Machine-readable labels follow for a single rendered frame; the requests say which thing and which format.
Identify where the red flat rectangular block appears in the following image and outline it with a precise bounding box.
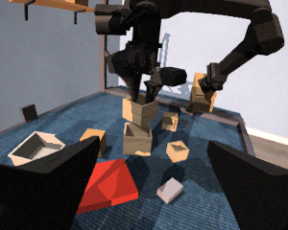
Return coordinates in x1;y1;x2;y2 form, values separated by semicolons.
76;158;138;215

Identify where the pale pink rectangular block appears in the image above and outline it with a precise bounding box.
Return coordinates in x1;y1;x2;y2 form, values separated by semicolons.
156;177;183;204

